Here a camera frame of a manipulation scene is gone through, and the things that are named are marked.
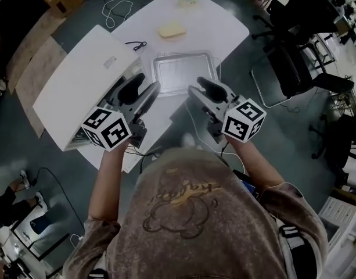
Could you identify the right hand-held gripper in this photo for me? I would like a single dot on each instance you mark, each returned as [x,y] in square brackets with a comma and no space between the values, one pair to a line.
[244,121]

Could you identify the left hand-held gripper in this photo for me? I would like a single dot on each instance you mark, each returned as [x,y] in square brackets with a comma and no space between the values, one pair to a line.
[108,129]

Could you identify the silver baking tray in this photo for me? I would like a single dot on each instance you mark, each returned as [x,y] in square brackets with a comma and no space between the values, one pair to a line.
[183,74]

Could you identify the white oven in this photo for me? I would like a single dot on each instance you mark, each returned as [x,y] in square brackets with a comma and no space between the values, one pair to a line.
[79,77]

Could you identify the person's left forearm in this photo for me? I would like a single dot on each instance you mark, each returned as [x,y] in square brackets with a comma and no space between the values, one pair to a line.
[108,185]

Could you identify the person's right forearm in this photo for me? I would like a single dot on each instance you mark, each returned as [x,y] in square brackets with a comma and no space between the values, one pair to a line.
[256,167]

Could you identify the white curved table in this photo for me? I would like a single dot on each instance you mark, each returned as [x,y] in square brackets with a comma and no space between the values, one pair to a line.
[201,30]

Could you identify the bread slice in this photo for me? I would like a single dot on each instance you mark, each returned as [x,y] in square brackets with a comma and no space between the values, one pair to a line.
[172,29]

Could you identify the black chair with sled base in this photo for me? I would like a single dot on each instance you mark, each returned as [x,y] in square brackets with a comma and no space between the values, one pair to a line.
[299,74]

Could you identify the brown cardboard sheet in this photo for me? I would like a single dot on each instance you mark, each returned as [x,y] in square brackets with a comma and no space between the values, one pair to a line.
[29,45]
[41,83]

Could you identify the black office chair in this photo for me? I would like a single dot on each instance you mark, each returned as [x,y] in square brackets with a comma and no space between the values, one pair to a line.
[340,147]
[299,13]

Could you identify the person's brown printed t-shirt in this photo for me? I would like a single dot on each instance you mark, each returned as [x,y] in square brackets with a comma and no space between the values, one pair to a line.
[195,228]

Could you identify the black-framed panel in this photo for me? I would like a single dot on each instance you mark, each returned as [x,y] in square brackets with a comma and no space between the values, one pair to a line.
[41,231]

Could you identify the black white-striped bag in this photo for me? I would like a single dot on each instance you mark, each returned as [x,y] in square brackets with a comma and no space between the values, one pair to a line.
[296,251]

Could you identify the white drawer cabinet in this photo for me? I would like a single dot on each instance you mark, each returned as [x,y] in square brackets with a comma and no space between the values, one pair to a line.
[340,219]

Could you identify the white storage shelf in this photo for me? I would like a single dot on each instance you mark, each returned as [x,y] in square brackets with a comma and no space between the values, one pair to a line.
[3,260]

